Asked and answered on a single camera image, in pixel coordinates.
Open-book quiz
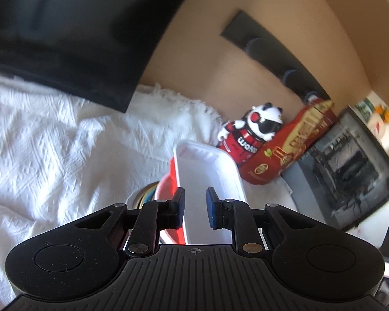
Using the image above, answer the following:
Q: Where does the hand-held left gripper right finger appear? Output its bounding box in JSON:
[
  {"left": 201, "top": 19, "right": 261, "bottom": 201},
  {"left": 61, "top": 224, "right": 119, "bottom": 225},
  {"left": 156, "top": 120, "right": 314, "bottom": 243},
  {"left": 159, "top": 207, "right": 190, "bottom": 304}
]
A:
[{"left": 206, "top": 187, "right": 316, "bottom": 257}]

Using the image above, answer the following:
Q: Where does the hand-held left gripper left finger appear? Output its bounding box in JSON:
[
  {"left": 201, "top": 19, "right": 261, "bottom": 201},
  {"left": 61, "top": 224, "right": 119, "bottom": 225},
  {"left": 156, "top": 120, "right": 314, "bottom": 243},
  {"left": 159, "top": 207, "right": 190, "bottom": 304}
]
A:
[{"left": 74, "top": 187, "right": 186, "bottom": 260}]

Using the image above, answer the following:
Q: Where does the tall white bowl orange emblem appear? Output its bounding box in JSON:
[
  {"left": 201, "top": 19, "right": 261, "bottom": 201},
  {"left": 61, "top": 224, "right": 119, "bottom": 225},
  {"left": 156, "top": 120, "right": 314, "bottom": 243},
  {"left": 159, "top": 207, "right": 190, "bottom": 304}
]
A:
[{"left": 153, "top": 172, "right": 182, "bottom": 245}]

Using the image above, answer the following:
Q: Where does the white rectangular container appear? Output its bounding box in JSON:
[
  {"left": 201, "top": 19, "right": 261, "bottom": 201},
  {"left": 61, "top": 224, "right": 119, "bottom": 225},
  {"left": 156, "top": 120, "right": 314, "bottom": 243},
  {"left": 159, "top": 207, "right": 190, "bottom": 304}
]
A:
[{"left": 169, "top": 139, "right": 249, "bottom": 245}]

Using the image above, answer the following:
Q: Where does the white computer case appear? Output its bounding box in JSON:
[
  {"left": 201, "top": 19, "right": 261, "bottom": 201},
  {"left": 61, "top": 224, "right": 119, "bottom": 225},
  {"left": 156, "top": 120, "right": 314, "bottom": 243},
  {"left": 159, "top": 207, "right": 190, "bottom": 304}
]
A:
[{"left": 280, "top": 108, "right": 389, "bottom": 234}]

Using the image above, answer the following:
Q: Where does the red snack bag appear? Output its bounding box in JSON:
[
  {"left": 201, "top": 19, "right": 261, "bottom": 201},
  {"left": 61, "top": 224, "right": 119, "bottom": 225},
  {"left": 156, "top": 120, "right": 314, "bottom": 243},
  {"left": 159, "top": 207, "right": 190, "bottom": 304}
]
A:
[{"left": 238, "top": 99, "right": 339, "bottom": 186}]

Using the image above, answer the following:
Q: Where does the white floral printed box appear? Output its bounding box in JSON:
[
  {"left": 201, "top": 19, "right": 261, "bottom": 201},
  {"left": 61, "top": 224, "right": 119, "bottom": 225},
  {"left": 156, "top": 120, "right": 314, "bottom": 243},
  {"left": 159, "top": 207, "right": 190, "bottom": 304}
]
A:
[{"left": 356, "top": 91, "right": 389, "bottom": 157}]

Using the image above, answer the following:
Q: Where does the white knitted cloth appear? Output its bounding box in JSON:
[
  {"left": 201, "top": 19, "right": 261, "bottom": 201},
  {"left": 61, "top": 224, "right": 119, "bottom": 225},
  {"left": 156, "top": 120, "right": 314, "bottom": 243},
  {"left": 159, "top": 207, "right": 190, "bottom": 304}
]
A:
[{"left": 0, "top": 68, "right": 300, "bottom": 302}]

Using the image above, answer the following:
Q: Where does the black computer monitor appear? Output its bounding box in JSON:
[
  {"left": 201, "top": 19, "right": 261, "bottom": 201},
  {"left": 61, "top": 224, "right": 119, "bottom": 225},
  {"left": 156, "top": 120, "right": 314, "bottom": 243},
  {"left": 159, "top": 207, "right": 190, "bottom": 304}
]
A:
[{"left": 0, "top": 0, "right": 202, "bottom": 114}]

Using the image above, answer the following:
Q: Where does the dark wall power strip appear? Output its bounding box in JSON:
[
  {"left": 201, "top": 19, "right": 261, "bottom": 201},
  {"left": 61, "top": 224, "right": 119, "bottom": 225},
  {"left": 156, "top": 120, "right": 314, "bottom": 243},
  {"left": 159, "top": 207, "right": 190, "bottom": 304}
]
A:
[{"left": 220, "top": 10, "right": 333, "bottom": 105}]

